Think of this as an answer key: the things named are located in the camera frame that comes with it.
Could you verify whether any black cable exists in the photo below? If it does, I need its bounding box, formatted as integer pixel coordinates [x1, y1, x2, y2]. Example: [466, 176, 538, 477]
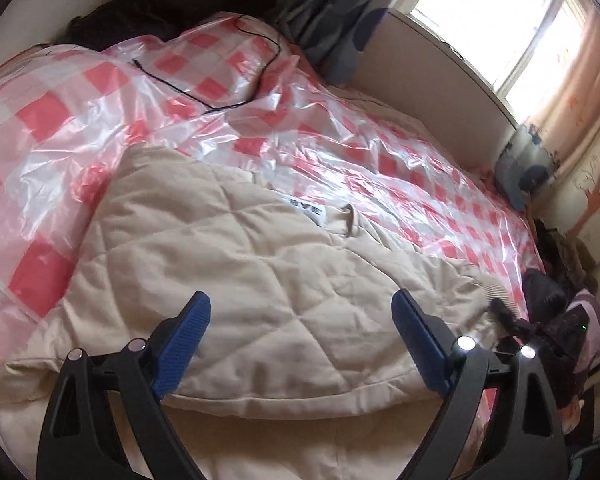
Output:
[130, 14, 282, 115]

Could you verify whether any blue patterned curtain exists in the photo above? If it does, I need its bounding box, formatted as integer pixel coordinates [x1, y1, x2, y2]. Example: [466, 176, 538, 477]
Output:
[279, 0, 402, 87]

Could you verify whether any black clothes pile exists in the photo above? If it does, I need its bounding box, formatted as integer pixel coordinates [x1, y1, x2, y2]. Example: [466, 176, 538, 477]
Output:
[65, 0, 281, 53]

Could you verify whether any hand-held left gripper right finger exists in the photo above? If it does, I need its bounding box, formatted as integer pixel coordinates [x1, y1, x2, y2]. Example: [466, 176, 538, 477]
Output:
[390, 288, 570, 480]

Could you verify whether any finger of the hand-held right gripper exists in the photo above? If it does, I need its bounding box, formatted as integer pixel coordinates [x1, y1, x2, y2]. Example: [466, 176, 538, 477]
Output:
[486, 297, 523, 341]

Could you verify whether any beige quilted coat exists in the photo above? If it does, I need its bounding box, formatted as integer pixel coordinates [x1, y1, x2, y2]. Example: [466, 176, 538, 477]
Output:
[0, 145, 518, 480]

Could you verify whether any dark purple jacket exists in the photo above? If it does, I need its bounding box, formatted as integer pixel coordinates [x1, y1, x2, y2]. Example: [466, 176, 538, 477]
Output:
[522, 267, 600, 411]

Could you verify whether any brown fuzzy garment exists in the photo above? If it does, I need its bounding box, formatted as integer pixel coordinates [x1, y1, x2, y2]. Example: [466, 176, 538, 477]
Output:
[534, 217, 598, 288]

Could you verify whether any pink curtain with blue hem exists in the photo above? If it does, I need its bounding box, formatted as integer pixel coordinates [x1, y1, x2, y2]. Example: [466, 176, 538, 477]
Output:
[495, 7, 600, 211]

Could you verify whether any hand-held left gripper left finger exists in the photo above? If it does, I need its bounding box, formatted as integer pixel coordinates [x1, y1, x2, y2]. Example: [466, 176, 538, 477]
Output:
[36, 290, 212, 480]

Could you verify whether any window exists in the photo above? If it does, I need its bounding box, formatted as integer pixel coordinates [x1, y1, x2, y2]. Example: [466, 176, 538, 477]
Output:
[410, 0, 597, 97]

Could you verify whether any wardrobe with tree decal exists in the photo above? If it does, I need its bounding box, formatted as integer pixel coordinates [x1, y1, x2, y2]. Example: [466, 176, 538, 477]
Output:
[552, 120, 600, 266]

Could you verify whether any pink checked plastic sheet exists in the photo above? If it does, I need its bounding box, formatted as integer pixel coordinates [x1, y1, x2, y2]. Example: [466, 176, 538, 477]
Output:
[0, 15, 538, 411]

